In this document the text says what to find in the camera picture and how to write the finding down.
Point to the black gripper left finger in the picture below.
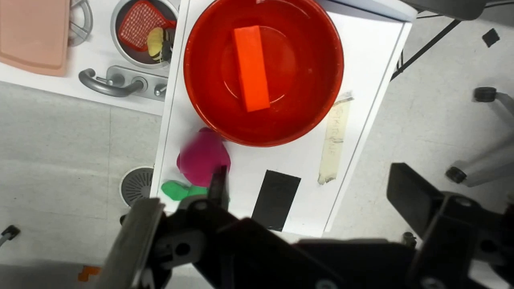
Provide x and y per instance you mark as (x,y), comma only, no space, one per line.
(216,186)

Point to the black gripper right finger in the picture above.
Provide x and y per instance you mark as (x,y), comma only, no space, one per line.
(414,194)

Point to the orange red plastic bowl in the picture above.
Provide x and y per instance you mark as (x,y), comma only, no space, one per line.
(298,106)

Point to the orange rectangular block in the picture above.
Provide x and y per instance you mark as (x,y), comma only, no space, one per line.
(250,69)

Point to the purple plush toy green leaf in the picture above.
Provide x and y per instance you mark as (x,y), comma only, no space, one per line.
(200,157)

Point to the grey toy faucet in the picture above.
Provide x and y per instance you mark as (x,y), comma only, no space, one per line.
(122,74)

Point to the white toy cabinet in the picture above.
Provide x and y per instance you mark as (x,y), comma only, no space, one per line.
(369,53)

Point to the yellow toy corn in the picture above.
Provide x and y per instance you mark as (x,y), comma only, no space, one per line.
(154,42)

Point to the white toy sink counter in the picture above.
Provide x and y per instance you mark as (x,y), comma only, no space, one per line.
(96,53)

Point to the grey toy burner grate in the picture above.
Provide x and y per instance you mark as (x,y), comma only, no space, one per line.
(82,26)

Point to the round grey floor drain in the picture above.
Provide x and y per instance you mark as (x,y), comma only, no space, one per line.
(136,186)

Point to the grey office chair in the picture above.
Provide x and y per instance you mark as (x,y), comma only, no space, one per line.
(491,166)

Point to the beige masking tape strip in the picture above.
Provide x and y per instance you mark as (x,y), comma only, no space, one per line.
(332,145)

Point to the black perforated mounting board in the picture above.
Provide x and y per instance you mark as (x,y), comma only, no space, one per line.
(443,7)

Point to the pink plastic cutting board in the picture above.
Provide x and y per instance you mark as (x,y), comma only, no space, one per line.
(32,32)

